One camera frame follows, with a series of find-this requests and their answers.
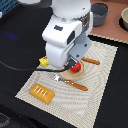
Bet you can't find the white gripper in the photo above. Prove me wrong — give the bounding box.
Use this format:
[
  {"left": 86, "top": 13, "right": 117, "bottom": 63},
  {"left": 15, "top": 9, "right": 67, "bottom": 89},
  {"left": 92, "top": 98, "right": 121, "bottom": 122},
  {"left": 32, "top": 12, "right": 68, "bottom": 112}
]
[{"left": 42, "top": 12, "right": 93, "bottom": 69}]

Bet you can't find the yellow butter box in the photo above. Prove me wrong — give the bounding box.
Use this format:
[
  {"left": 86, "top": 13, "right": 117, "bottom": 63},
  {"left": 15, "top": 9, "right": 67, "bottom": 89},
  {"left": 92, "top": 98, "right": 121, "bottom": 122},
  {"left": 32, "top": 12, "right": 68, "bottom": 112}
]
[{"left": 39, "top": 57, "right": 49, "bottom": 66}]

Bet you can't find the orange bread loaf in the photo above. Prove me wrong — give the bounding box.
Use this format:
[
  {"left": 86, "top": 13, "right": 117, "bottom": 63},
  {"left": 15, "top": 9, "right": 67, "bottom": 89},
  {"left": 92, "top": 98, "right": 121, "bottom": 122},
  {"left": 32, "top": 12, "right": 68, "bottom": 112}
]
[{"left": 29, "top": 83, "right": 55, "bottom": 104}]

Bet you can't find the red tomato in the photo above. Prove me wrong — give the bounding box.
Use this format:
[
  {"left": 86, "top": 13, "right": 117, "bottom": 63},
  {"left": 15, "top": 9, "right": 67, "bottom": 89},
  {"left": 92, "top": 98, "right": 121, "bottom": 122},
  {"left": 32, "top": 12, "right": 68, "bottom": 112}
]
[{"left": 70, "top": 63, "right": 81, "bottom": 73}]

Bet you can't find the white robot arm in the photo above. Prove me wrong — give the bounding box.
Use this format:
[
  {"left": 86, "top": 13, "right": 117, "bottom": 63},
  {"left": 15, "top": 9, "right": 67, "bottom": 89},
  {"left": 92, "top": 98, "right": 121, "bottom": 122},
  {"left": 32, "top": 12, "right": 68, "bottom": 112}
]
[{"left": 42, "top": 0, "right": 93, "bottom": 70}]

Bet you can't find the round beige plate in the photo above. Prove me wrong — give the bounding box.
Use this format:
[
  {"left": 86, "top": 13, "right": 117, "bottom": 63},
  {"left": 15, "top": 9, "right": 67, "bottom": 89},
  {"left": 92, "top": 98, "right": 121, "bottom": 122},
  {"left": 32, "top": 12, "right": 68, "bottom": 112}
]
[{"left": 61, "top": 61, "right": 85, "bottom": 80}]

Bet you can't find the large grey pot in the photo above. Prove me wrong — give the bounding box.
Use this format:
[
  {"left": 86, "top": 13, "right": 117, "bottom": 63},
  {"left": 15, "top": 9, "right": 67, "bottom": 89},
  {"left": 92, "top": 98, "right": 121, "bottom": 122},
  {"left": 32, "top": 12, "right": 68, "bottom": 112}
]
[{"left": 91, "top": 3, "right": 110, "bottom": 27}]

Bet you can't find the beige bowl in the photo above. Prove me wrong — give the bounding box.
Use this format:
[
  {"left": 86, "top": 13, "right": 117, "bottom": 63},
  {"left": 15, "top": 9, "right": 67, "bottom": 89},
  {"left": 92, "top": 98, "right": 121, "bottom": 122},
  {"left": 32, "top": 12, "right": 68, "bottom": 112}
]
[{"left": 121, "top": 7, "right": 128, "bottom": 30}]

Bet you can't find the woven beige placemat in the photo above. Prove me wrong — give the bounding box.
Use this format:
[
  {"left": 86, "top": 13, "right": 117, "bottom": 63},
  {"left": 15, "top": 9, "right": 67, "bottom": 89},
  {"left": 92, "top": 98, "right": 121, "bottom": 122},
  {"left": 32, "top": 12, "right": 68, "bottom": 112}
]
[{"left": 16, "top": 41, "right": 117, "bottom": 128}]

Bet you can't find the fork with wooden handle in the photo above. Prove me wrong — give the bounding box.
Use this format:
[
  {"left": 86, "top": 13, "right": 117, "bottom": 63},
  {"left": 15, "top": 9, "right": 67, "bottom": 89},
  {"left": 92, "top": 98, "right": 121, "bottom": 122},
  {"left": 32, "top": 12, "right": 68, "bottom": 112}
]
[{"left": 52, "top": 75, "right": 88, "bottom": 91}]

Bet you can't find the knife with wooden handle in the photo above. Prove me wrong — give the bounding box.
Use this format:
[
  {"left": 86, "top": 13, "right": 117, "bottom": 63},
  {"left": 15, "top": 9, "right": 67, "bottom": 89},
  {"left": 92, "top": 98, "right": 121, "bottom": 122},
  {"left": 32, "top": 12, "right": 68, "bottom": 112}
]
[{"left": 82, "top": 57, "right": 100, "bottom": 65}]

